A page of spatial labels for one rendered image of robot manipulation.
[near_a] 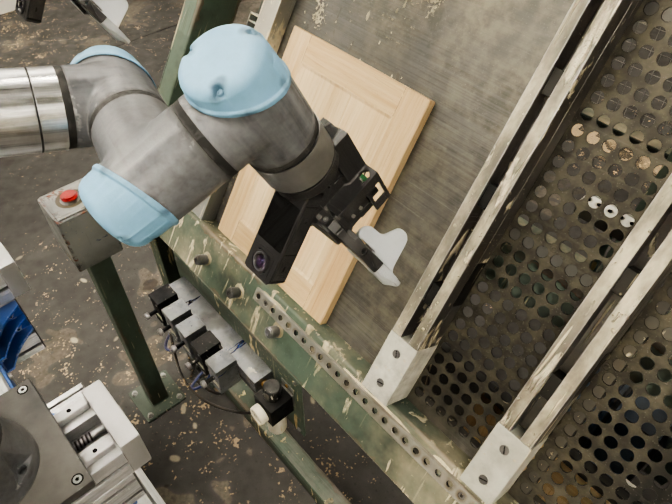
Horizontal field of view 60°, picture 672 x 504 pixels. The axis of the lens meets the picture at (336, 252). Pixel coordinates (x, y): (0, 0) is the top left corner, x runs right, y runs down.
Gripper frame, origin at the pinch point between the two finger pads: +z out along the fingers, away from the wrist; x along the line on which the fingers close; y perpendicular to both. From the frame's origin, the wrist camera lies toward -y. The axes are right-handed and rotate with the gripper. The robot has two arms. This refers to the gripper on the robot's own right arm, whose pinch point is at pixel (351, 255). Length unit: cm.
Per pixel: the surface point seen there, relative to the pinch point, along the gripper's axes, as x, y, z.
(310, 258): 27.7, -2.1, 37.5
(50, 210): 83, -33, 26
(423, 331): -3.5, 0.3, 29.2
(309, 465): 23, -46, 104
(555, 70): -1.1, 39.0, 7.3
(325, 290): 20.9, -5.1, 38.8
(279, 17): 59, 31, 17
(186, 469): 54, -77, 108
